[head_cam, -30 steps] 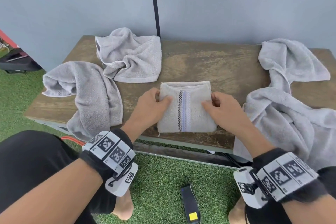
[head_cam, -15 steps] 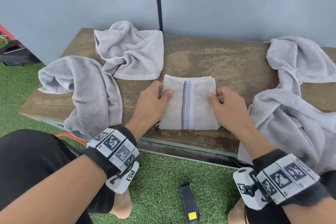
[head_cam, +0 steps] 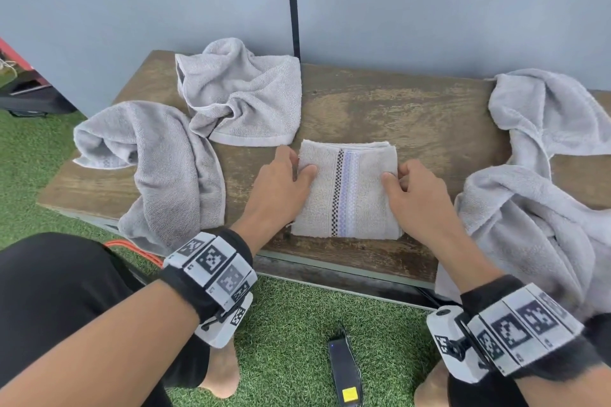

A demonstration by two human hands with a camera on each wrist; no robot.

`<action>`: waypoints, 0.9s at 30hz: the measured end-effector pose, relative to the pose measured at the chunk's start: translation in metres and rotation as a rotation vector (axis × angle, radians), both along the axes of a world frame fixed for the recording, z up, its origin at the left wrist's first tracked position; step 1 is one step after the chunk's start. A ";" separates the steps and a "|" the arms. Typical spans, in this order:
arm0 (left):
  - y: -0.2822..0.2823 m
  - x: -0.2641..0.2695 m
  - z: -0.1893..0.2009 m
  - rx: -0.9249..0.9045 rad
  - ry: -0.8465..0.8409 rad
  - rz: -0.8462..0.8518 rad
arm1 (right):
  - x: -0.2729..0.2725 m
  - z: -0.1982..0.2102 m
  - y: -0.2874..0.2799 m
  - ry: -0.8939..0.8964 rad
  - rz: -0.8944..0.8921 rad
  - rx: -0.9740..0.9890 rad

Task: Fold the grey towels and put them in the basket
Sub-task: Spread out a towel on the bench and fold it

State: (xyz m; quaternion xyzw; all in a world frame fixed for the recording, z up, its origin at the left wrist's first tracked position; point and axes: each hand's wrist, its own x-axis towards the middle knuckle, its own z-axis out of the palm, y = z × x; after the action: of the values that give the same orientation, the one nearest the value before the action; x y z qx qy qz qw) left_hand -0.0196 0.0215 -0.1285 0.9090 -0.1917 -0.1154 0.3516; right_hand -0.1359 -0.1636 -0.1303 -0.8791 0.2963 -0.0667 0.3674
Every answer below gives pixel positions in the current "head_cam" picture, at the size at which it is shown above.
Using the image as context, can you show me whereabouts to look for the person's right hand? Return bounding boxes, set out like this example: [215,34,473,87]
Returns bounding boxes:
[381,159,472,256]

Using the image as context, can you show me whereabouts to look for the person's right forearm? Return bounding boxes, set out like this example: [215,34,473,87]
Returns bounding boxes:
[437,232,611,407]

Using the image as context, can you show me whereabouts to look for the red board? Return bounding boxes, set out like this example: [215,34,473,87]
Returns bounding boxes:
[0,37,35,70]

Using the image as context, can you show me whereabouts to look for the large crumpled grey towel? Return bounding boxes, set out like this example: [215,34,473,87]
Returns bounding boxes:
[434,68,611,322]

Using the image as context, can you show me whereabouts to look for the wrist camera marker band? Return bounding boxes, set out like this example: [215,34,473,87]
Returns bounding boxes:
[158,228,259,349]
[426,275,603,384]

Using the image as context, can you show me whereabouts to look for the grey striped towel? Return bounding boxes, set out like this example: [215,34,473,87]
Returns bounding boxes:
[290,139,403,240]

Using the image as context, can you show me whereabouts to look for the black pole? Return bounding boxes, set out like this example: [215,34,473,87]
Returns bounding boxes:
[284,0,301,60]

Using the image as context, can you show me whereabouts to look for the person's black trousers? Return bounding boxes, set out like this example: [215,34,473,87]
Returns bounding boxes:
[0,232,526,407]

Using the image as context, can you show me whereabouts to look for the right wrist camera marker band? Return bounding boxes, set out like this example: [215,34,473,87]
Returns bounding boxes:
[426,275,603,384]

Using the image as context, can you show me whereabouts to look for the orange cable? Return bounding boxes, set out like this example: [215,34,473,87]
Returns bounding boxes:
[103,239,164,268]

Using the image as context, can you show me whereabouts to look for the black case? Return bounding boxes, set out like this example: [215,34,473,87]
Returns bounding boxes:
[0,67,78,118]

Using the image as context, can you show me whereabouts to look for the left wrist camera marker band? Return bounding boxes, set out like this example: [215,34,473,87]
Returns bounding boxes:
[158,228,259,349]

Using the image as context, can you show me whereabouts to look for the black device with yellow sticker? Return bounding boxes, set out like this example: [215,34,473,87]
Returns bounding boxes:
[327,324,364,407]

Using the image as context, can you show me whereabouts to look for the person's left foot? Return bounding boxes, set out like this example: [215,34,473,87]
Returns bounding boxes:
[198,339,241,400]

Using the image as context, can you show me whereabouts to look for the person's left hand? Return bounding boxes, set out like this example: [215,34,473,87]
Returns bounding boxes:
[238,145,319,244]

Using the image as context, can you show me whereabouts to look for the person's left forearm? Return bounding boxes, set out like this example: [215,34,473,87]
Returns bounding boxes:
[0,220,268,407]

